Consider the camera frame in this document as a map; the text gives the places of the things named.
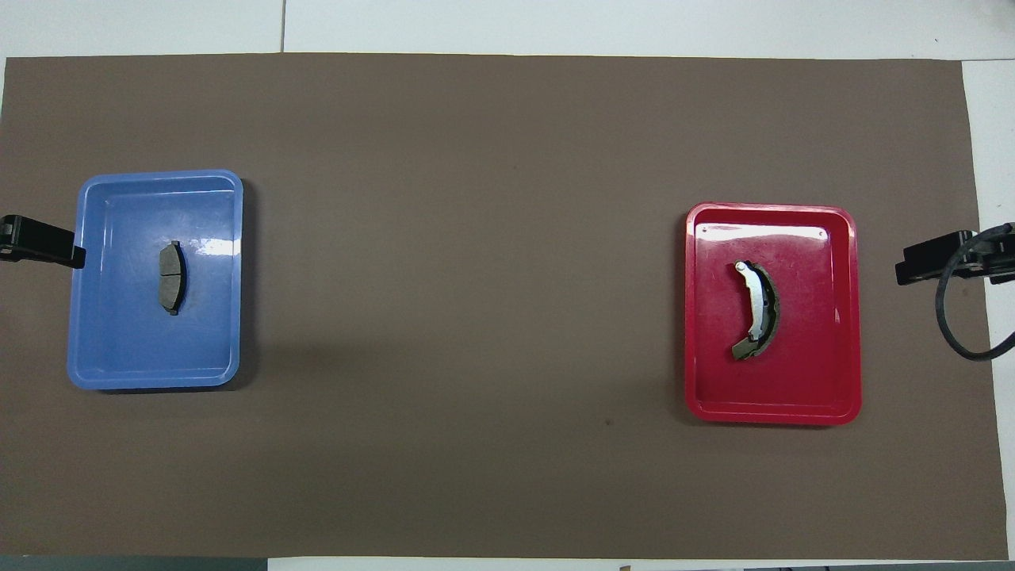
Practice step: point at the blue plastic tray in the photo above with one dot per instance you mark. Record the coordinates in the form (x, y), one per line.
(119, 333)

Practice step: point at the red plastic tray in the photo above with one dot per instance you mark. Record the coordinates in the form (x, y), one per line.
(817, 365)

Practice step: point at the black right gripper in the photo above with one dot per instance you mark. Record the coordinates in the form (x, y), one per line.
(944, 258)

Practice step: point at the brown table mat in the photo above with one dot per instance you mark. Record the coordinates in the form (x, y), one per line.
(507, 238)

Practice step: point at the grey brake pad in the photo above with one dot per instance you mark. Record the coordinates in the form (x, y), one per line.
(169, 277)

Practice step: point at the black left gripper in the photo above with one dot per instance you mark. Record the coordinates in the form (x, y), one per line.
(40, 239)

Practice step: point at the curved brake shoe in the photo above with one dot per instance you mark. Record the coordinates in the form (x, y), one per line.
(763, 301)

